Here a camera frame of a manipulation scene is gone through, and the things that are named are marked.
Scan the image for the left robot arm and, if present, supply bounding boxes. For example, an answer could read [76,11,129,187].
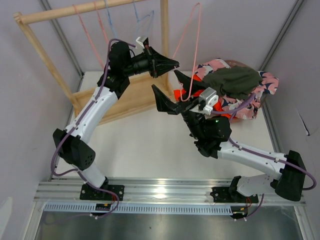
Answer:
[53,38,180,200]

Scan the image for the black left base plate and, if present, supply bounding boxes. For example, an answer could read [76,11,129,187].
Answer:
[79,184,125,201]

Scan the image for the dark olive shorts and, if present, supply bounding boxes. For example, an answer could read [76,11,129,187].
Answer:
[202,66,262,100]

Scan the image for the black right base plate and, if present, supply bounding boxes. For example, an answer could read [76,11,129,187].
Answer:
[210,186,259,204]

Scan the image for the aluminium mounting rail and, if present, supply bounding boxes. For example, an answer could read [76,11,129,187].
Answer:
[33,176,307,206]

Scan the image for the white slotted cable duct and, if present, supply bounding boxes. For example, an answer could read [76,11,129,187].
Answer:
[43,202,233,216]

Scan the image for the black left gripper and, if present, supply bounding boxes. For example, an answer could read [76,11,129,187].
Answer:
[123,45,179,79]

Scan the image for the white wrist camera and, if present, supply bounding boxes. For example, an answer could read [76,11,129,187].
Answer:
[135,35,149,49]
[190,87,219,116]

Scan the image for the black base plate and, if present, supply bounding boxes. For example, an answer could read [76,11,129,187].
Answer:
[210,186,259,204]
[79,184,125,201]

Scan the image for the pink translucent plastic basin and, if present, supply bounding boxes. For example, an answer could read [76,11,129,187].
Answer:
[225,60,249,68]

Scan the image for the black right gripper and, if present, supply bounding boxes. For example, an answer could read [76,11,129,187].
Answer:
[151,70,210,141]

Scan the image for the wooden clothes rack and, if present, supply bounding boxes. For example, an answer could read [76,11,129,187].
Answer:
[13,0,173,124]

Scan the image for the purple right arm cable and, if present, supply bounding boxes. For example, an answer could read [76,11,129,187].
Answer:
[211,93,318,222]

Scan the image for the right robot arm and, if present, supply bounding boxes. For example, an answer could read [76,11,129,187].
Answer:
[151,70,306,202]

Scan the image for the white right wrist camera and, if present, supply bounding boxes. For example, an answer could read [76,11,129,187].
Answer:
[190,87,219,116]

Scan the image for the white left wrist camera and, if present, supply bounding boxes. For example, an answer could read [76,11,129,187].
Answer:
[135,35,149,49]

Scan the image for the blue wire hanger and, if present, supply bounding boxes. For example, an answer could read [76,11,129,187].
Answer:
[104,0,118,39]
[132,0,155,40]

